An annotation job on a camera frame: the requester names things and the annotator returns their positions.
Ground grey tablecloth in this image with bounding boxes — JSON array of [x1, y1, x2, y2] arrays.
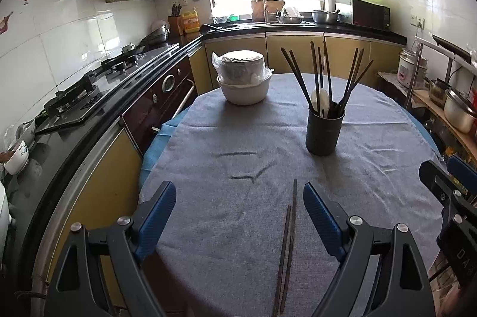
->
[[138, 73, 448, 317]]

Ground white ceramic bowl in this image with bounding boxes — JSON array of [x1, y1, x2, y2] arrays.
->
[[217, 73, 271, 105]]

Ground wooden shelf board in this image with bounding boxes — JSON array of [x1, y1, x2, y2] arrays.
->
[[412, 90, 477, 157]]

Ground knife block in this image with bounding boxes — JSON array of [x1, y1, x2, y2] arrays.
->
[[168, 3, 183, 38]]

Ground steel pot with lid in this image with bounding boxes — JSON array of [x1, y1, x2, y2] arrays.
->
[[443, 88, 477, 133]]

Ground metal storage rack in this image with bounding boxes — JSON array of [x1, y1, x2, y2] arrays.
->
[[408, 36, 477, 169]]

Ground bagged stack of bowls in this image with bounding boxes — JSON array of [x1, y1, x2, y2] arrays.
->
[[212, 49, 274, 87]]

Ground small steel pot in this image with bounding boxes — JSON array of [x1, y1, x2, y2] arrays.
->
[[428, 79, 450, 107]]

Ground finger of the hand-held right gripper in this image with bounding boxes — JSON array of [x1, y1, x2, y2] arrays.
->
[[418, 160, 466, 219], [446, 155, 477, 191]]

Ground yellow bottle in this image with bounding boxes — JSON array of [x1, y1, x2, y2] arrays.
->
[[181, 8, 201, 35]]

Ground steel bowl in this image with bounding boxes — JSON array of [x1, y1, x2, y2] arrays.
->
[[311, 9, 339, 23]]

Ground dark wooden chopstick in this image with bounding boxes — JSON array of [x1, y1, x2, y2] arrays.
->
[[272, 205, 292, 316], [280, 178, 298, 303]]

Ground newspaper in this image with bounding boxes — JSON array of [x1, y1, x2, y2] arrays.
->
[[378, 71, 411, 94]]

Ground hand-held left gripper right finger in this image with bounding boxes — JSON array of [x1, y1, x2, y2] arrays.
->
[[303, 182, 436, 317]]

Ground wooden box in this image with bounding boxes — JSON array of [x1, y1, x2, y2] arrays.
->
[[251, 0, 286, 23]]

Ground black utensil holder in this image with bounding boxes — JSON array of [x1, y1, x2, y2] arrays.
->
[[306, 103, 346, 156]]

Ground dark red oven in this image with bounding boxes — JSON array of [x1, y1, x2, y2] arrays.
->
[[121, 54, 196, 156]]

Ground black gas stove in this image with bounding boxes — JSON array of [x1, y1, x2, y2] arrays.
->
[[35, 41, 179, 135]]

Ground bundle of dark chopsticks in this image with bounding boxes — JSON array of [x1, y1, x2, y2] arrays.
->
[[280, 41, 374, 116]]

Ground black kitchen countertop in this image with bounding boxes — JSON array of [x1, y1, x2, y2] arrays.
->
[[0, 21, 408, 239]]

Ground white printed bowl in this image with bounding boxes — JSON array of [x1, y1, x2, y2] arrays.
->
[[4, 140, 30, 175]]

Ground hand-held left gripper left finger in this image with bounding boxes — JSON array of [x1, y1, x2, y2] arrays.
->
[[45, 181, 177, 317]]

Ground steel wok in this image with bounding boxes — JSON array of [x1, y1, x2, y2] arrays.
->
[[142, 20, 171, 44]]

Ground blue table cover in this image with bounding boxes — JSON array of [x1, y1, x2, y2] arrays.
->
[[139, 105, 444, 191]]

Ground white rice cooker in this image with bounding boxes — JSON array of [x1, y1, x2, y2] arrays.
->
[[397, 49, 428, 88]]

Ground black microwave oven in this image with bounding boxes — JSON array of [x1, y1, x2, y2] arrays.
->
[[335, 0, 391, 32]]

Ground person's right hand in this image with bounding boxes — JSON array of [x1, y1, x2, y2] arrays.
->
[[437, 285, 468, 317]]

